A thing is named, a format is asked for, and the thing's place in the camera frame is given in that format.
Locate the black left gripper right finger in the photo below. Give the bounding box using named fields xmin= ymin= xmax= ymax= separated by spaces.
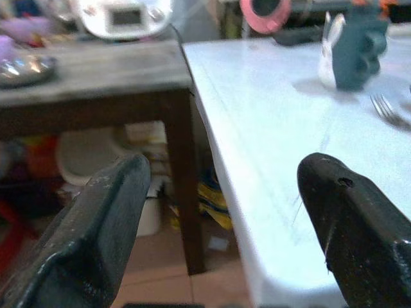
xmin=297 ymin=152 xmax=411 ymax=308

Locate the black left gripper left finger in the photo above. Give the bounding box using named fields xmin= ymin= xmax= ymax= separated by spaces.
xmin=0 ymin=153 xmax=152 ymax=308

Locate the red plastic stool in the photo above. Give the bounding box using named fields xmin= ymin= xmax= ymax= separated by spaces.
xmin=0 ymin=200 xmax=41 ymax=273

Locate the white plastic container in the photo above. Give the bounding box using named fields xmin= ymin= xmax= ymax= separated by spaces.
xmin=56 ymin=126 xmax=168 ymax=237

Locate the silver metal fork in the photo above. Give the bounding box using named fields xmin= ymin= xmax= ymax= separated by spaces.
xmin=369 ymin=93 xmax=411 ymax=133

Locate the yellow blue striped bag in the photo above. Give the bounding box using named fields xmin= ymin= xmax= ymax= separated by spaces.
xmin=197 ymin=179 xmax=232 ymax=230

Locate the dark wooden side table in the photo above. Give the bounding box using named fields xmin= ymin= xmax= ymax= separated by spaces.
xmin=0 ymin=40 xmax=206 ymax=276

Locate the teal plush toy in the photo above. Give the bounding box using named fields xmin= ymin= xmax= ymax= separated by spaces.
xmin=333 ymin=8 xmax=390 ymax=92

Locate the silver metal plate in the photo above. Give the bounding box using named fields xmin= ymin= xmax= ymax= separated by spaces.
xmin=0 ymin=54 xmax=58 ymax=89

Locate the purple plastic bag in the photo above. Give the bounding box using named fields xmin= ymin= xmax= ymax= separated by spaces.
xmin=0 ymin=15 xmax=60 ymax=62

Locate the white rice cooker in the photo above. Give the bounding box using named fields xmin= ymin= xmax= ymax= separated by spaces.
xmin=69 ymin=0 xmax=174 ymax=41

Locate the pink round tape roll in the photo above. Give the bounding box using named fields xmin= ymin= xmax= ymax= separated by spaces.
xmin=239 ymin=0 xmax=292 ymax=33

